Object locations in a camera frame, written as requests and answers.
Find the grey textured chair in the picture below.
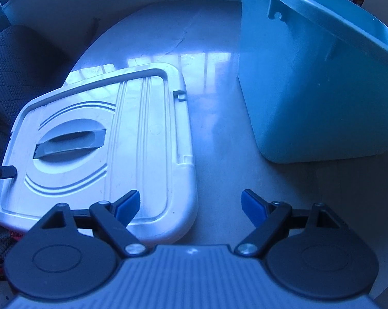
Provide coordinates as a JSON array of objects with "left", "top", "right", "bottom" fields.
[
  {"left": 0, "top": 24, "right": 72, "bottom": 168},
  {"left": 0, "top": 220, "right": 24, "bottom": 261}
]

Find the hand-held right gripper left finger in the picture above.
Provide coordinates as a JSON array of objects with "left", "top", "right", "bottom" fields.
[{"left": 38, "top": 189, "right": 147, "bottom": 259}]

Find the white bin lid with handle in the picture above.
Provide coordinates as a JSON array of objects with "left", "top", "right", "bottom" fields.
[{"left": 0, "top": 62, "right": 199, "bottom": 244}]

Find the blue plastic storage bin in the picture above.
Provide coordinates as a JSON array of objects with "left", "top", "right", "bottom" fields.
[{"left": 234, "top": 0, "right": 388, "bottom": 165}]

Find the grey marble desktop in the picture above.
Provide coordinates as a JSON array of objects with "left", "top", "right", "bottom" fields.
[{"left": 60, "top": 0, "right": 388, "bottom": 300}]

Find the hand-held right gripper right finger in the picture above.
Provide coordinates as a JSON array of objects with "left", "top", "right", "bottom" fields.
[{"left": 234, "top": 189, "right": 346, "bottom": 258}]

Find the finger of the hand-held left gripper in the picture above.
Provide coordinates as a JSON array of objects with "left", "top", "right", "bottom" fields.
[{"left": 0, "top": 165, "right": 18, "bottom": 181}]

